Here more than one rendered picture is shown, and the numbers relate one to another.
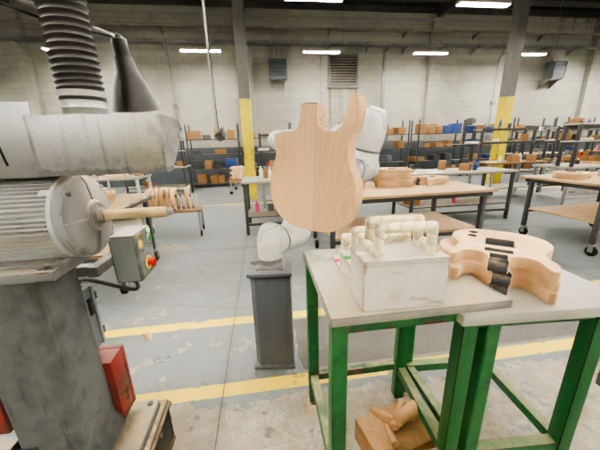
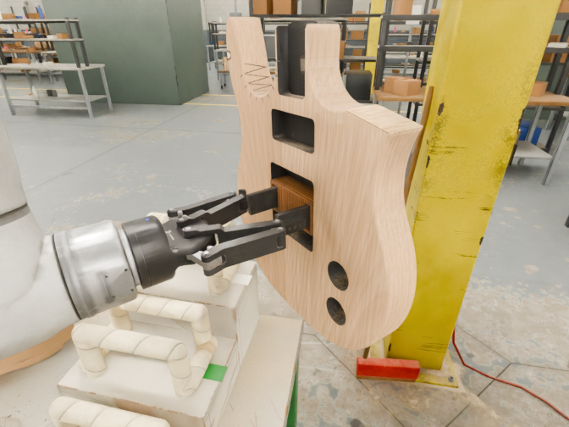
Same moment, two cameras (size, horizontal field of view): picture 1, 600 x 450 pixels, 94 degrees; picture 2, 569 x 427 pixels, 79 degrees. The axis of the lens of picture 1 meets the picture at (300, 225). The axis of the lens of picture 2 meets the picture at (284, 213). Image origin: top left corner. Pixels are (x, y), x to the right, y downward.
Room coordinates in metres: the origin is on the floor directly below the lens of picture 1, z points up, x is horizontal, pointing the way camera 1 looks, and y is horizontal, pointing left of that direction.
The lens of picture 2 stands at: (1.34, 0.06, 1.56)
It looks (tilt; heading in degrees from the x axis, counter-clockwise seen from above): 28 degrees down; 198
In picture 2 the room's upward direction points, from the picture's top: straight up
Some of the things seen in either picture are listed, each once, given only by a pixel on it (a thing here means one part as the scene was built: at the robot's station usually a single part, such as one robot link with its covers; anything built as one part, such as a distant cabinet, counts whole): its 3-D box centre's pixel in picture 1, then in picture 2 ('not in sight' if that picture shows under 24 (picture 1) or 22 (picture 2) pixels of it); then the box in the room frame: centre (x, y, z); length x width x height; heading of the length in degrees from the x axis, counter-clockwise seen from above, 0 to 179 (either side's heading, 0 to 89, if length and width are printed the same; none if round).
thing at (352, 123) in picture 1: (350, 114); (251, 56); (0.84, -0.15, 1.52); 0.07 x 0.04 x 0.10; 51
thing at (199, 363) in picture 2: not in sight; (199, 362); (0.99, -0.21, 1.04); 0.11 x 0.03 x 0.03; 6
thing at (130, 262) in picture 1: (115, 262); not in sight; (1.08, 0.77, 0.99); 0.24 x 0.21 x 0.26; 97
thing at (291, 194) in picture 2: not in sight; (298, 203); (0.93, -0.05, 1.35); 0.10 x 0.03 x 0.05; 51
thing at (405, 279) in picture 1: (395, 274); (190, 304); (0.85, -0.32, 1.02); 0.27 x 0.15 x 0.17; 96
